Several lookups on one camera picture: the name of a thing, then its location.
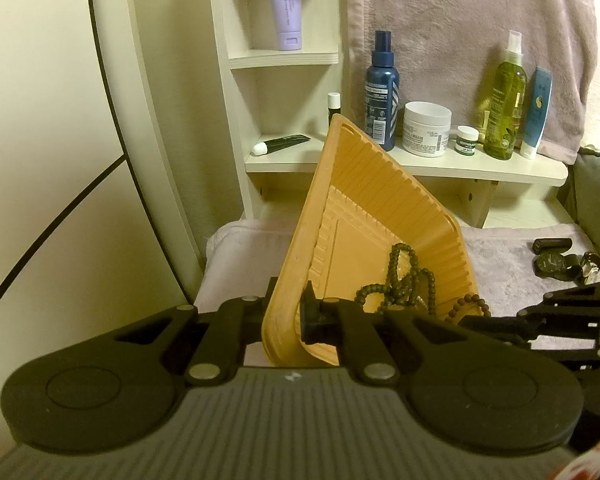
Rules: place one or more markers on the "grey cushion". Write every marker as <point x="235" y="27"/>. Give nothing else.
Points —
<point x="580" y="195"/>

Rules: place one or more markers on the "cream corner shelf unit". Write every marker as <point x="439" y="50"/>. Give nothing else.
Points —
<point x="269" y="93"/>

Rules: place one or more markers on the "blue spray bottle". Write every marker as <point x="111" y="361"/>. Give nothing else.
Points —
<point x="381" y="93"/>

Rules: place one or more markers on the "white cream jar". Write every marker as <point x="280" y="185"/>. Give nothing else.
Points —
<point x="426" y="128"/>

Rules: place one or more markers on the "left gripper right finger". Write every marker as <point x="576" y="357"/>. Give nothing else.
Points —
<point x="346" y="326"/>

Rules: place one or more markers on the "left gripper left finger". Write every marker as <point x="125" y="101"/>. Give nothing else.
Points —
<point x="230" y="330"/>

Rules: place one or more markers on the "black rectangular case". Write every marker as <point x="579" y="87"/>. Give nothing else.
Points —
<point x="551" y="244"/>

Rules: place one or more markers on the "orange plastic basket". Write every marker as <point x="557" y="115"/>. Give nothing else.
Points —
<point x="360" y="203"/>

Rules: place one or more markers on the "black tube white cap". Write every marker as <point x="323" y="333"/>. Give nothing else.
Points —
<point x="277" y="144"/>

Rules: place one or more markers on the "black white lip balm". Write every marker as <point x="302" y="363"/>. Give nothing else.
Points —
<point x="333" y="105"/>

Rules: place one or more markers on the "green olive spray bottle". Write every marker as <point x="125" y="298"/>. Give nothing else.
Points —
<point x="507" y="99"/>

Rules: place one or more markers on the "blue white tube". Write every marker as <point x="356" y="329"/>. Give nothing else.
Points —
<point x="536" y="118"/>

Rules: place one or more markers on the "purple tube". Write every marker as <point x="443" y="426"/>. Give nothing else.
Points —
<point x="287" y="22"/>

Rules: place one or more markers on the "black wrist watch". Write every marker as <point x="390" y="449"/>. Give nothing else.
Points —
<point x="556" y="265"/>

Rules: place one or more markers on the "pink hanging towel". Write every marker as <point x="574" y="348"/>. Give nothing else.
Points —
<point x="447" y="52"/>

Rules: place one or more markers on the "small green white jar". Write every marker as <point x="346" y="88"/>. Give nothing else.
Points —
<point x="466" y="140"/>

